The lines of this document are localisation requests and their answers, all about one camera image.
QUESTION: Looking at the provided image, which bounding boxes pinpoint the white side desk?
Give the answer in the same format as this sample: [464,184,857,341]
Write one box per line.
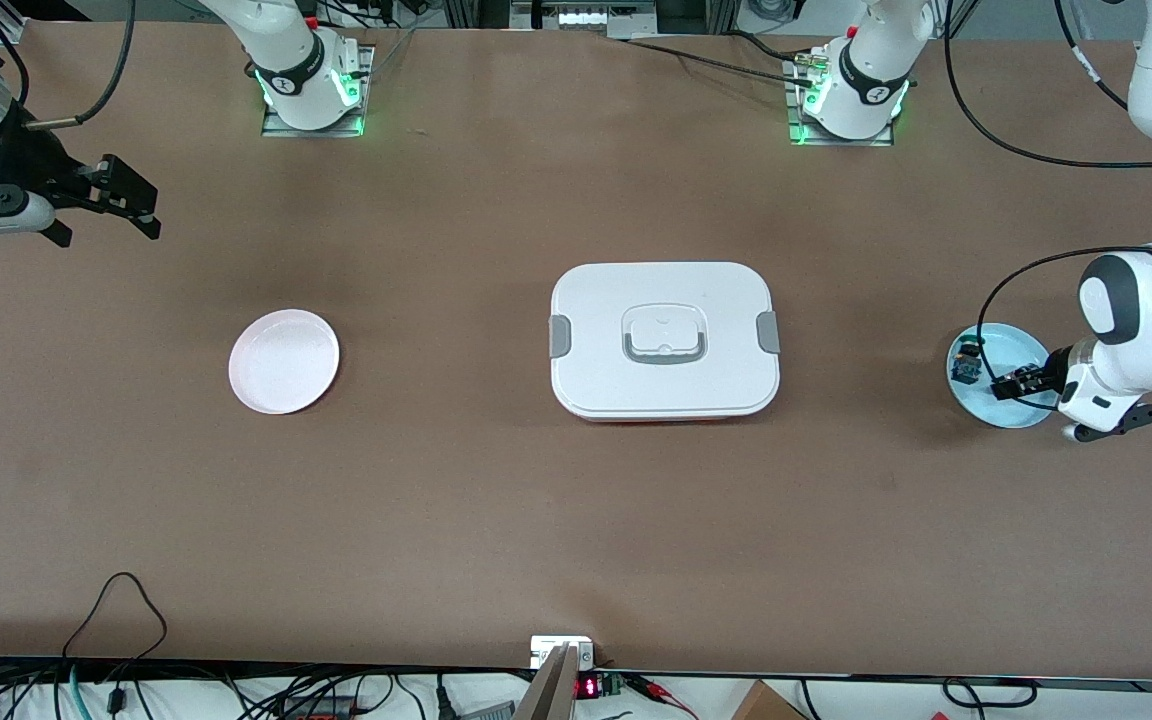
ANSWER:
[0,672,1152,720]

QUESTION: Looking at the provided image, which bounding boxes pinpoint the black cable with metal plug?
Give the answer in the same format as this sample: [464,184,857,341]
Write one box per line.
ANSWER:
[944,0,1152,412]
[24,0,136,129]

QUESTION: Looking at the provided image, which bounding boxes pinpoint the black coiled cable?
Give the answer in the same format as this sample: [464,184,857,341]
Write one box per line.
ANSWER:
[941,677,1039,713]

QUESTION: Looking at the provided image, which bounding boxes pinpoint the brown cardboard box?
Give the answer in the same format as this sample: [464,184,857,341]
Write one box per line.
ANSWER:
[731,680,809,720]

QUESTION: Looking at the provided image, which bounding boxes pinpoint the black base cable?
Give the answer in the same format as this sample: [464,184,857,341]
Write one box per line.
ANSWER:
[616,33,819,89]

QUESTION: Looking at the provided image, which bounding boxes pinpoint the red black clip leads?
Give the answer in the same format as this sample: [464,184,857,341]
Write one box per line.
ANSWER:
[626,675,700,719]

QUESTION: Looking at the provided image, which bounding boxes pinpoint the light blue round plate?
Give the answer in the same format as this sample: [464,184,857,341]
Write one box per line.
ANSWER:
[946,322,1062,429]

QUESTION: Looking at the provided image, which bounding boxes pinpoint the thin black looped cable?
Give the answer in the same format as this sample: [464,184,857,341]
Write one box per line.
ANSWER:
[61,572,169,663]

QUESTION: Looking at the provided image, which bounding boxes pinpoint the white lidded lunch box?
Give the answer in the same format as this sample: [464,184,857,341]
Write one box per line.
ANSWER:
[548,262,782,423]

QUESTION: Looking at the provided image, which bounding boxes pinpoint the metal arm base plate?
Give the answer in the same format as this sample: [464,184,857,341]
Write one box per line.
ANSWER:
[261,45,377,139]
[786,55,897,148]

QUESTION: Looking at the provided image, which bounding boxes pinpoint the white round plate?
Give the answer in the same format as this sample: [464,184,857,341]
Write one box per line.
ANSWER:
[228,309,341,415]

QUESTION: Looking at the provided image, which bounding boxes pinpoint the aluminium frame rack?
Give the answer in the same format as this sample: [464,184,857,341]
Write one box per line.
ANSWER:
[441,0,742,39]

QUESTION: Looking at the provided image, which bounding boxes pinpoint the white socket box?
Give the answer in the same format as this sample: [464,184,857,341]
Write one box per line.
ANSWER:
[530,636,597,669]

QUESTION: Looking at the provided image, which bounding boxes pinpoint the aluminium profile bar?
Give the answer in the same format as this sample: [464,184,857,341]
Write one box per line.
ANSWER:
[514,645,579,720]

